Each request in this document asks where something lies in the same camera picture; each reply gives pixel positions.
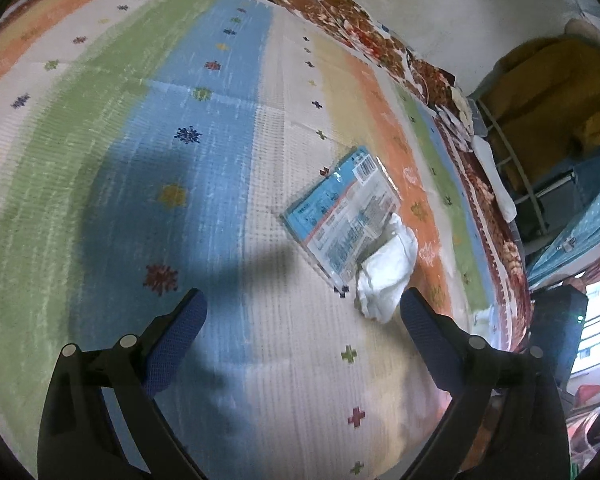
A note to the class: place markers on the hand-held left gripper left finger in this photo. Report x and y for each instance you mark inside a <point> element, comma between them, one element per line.
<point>180,335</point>

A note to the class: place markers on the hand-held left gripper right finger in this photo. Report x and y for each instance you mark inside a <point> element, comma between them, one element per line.
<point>425,327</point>

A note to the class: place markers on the white tissue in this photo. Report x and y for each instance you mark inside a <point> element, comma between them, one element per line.
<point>385,270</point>

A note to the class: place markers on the blue plastic package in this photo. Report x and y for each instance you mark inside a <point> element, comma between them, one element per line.
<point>330,215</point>

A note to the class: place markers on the teal dotted cloth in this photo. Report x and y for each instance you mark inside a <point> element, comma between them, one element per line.
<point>580,225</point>

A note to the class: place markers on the white cloth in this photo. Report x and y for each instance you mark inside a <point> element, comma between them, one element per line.
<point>495,175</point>

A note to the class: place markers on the colourful striped blanket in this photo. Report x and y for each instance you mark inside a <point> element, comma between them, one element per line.
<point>155,160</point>

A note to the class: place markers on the pale folded clothes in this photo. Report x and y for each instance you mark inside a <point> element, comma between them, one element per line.
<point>460,107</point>

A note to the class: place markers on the mustard yellow coat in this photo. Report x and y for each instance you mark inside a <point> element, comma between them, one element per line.
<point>545,105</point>

